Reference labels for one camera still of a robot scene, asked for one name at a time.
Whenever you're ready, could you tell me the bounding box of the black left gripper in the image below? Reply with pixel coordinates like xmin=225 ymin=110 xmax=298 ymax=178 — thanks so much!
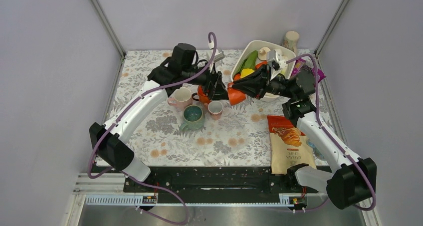
xmin=182 ymin=59 xmax=231 ymax=100

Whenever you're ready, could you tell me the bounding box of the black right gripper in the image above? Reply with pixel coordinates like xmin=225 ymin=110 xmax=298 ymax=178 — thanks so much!
xmin=232 ymin=64 xmax=296 ymax=100

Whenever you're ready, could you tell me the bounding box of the small orange cup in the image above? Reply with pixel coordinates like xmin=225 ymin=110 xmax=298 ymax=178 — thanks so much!
xmin=227 ymin=87 xmax=246 ymax=106

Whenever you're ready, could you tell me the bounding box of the small pink cup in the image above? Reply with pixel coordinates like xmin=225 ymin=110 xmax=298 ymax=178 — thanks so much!
xmin=207 ymin=101 xmax=223 ymax=120

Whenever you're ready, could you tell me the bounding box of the teal green ceramic mug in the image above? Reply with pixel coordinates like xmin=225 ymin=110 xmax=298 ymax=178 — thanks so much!
xmin=179 ymin=105 xmax=205 ymax=131

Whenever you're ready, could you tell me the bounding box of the pink white mug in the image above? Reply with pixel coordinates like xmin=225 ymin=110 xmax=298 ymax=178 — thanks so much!
xmin=167 ymin=87 xmax=193 ymax=110

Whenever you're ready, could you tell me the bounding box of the orange mug black handle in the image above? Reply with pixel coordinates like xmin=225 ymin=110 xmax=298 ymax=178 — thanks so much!
xmin=192 ymin=86 xmax=211 ymax=107

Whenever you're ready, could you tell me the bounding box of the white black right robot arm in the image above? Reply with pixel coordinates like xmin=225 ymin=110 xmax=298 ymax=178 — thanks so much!
xmin=228 ymin=65 xmax=377 ymax=211

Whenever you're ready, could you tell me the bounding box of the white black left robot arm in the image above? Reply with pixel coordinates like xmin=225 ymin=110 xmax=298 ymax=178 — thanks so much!
xmin=89 ymin=40 xmax=228 ymax=192

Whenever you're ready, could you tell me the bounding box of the yellow napa cabbage toy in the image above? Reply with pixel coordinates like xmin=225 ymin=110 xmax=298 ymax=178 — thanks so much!
xmin=240 ymin=68 xmax=255 ymax=79

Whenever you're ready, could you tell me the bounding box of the orange carrot toy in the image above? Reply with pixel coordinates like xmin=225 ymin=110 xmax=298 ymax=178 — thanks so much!
xmin=233 ymin=73 xmax=241 ymax=81

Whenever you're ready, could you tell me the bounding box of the white rectangular bin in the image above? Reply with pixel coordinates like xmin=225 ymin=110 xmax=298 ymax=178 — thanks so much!
xmin=230 ymin=40 xmax=297 ymax=102

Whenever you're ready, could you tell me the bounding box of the beige mushroom toy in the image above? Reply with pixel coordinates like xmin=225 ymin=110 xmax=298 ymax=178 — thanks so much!
xmin=257 ymin=47 xmax=271 ymax=61

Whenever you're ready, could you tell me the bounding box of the floral patterned tablecloth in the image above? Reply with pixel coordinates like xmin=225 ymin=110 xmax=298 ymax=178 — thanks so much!
xmin=96 ymin=49 xmax=334 ymax=167

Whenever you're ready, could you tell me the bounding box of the purple snack packet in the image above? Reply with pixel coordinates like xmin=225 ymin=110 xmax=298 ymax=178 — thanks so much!
xmin=291 ymin=58 xmax=326 ymax=83

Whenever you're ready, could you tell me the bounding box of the beige patterned cup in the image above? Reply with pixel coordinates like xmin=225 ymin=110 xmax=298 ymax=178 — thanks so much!
xmin=282 ymin=31 xmax=300 ymax=54

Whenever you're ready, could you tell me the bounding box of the cassava chips bag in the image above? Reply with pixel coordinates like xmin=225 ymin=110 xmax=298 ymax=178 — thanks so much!
xmin=267 ymin=115 xmax=316 ymax=175

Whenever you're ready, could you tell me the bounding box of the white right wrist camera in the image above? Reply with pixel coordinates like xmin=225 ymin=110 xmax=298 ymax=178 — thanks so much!
xmin=266 ymin=49 xmax=287 ymax=71

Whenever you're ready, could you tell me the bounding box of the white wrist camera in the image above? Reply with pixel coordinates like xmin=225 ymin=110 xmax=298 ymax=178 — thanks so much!
xmin=266 ymin=49 xmax=287 ymax=71
xmin=206 ymin=41 xmax=225 ymax=67

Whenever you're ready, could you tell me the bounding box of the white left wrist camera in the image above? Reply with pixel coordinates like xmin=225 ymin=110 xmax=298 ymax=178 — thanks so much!
xmin=206 ymin=41 xmax=225 ymax=67

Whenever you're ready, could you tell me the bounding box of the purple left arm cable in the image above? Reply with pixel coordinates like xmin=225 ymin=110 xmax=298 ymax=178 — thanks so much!
xmin=87 ymin=31 xmax=218 ymax=226

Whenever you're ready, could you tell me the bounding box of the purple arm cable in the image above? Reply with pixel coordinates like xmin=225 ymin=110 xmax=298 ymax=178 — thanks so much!
xmin=87 ymin=31 xmax=218 ymax=226
xmin=286 ymin=53 xmax=378 ymax=213

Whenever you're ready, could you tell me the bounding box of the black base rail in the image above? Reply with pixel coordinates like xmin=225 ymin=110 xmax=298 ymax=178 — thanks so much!
xmin=123 ymin=165 xmax=328 ymax=195

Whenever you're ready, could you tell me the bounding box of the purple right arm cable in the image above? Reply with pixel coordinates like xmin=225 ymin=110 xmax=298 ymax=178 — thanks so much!
xmin=286 ymin=53 xmax=378 ymax=213

